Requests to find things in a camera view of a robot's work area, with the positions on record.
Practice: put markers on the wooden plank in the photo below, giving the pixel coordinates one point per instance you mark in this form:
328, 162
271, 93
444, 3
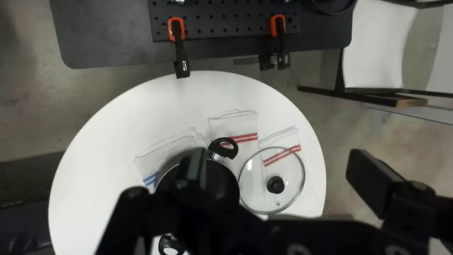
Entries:
411, 101

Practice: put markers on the white panel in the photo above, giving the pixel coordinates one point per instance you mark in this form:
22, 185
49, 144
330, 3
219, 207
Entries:
377, 43

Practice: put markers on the dark grey base board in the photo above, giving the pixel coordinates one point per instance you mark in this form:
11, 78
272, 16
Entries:
104, 33

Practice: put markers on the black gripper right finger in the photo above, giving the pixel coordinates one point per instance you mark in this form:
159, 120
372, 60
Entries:
373, 182

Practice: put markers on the glass lid with black knob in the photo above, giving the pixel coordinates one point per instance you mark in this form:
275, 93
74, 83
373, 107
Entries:
257, 192

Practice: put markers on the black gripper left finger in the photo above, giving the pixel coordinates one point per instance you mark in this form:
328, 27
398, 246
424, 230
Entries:
203, 189

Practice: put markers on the orange and black clamp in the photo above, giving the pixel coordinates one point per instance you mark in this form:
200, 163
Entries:
278, 29
178, 33

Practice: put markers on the black pegboard panel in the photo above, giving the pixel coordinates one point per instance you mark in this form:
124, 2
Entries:
227, 19

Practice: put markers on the black metal stand frame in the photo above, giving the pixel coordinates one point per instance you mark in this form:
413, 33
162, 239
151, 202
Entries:
349, 93

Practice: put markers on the clear zip bag blue stripe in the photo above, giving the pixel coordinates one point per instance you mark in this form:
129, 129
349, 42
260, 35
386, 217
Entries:
156, 161

